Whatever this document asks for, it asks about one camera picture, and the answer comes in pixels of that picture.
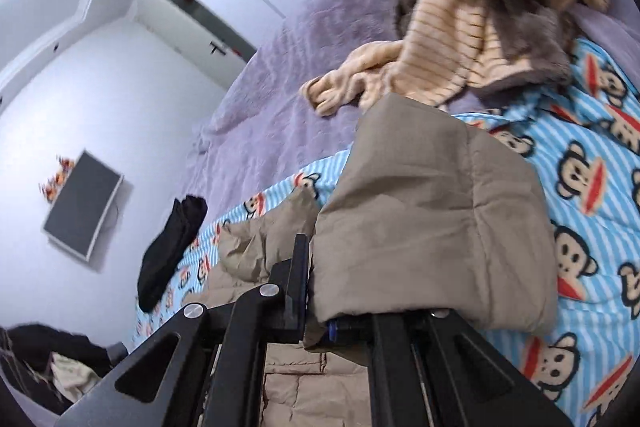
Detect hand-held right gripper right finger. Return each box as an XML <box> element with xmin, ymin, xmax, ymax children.
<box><xmin>324</xmin><ymin>309</ymin><xmax>574</xmax><ymax>427</ymax></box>

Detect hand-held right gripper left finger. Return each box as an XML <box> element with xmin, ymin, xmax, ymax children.
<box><xmin>55</xmin><ymin>234</ymin><xmax>311</xmax><ymax>427</ymax></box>

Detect tan puffer jacket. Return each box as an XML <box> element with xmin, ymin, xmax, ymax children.
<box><xmin>190</xmin><ymin>94</ymin><xmax>559</xmax><ymax>427</ymax></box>

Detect black cloth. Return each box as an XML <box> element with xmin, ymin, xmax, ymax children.
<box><xmin>137</xmin><ymin>194</ymin><xmax>208</xmax><ymax>313</ymax></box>

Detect cream cloth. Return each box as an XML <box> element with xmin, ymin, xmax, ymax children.
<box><xmin>49</xmin><ymin>352</ymin><xmax>102</xmax><ymax>403</ymax></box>

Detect purple fuzzy blanket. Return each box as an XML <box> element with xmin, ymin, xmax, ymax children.
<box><xmin>177</xmin><ymin>0</ymin><xmax>640</xmax><ymax>228</ymax></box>

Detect dark clothing pile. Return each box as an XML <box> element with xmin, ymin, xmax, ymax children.
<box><xmin>0</xmin><ymin>322</ymin><xmax>126</xmax><ymax>414</ymax></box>

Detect beige striped plush garment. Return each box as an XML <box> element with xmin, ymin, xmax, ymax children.
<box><xmin>300</xmin><ymin>0</ymin><xmax>506</xmax><ymax>116</ymax></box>

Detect monkey print striped blanket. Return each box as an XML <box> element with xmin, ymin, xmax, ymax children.
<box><xmin>125</xmin><ymin>37</ymin><xmax>640</xmax><ymax>427</ymax></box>

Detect grey fur garment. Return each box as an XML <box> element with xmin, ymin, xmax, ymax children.
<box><xmin>395</xmin><ymin>0</ymin><xmax>576</xmax><ymax>96</ymax></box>

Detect wall television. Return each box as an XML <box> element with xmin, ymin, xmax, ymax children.
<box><xmin>41</xmin><ymin>150</ymin><xmax>124</xmax><ymax>262</ymax></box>

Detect orange wall stickers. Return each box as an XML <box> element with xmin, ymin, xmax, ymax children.
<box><xmin>37</xmin><ymin>154</ymin><xmax>76</xmax><ymax>204</ymax></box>

